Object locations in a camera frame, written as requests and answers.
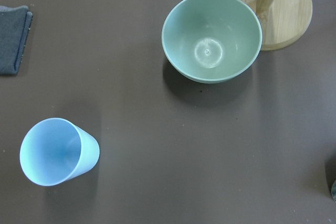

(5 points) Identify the folded grey cloth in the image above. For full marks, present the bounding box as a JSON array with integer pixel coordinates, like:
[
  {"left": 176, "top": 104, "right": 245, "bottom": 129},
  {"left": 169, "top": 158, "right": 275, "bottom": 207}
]
[{"left": 1, "top": 5, "right": 33, "bottom": 75}]

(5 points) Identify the wooden stand with round base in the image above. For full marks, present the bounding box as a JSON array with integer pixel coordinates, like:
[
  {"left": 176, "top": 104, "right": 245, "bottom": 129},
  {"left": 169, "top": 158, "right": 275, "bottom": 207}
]
[{"left": 241, "top": 0, "right": 312, "bottom": 51}]

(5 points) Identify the blue plastic cup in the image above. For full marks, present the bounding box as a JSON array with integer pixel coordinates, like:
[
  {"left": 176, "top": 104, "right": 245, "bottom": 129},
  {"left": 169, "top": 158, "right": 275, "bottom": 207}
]
[{"left": 19, "top": 118, "right": 100, "bottom": 186}]

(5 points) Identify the green plastic bowl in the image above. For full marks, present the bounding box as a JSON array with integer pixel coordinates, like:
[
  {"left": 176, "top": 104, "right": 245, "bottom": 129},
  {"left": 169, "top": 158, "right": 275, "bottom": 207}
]
[{"left": 161, "top": 0, "right": 263, "bottom": 83}]

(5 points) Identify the shiny metal scoop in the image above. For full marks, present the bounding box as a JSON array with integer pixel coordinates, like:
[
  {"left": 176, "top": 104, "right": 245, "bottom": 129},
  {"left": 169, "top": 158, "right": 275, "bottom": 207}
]
[{"left": 330, "top": 180, "right": 336, "bottom": 202}]

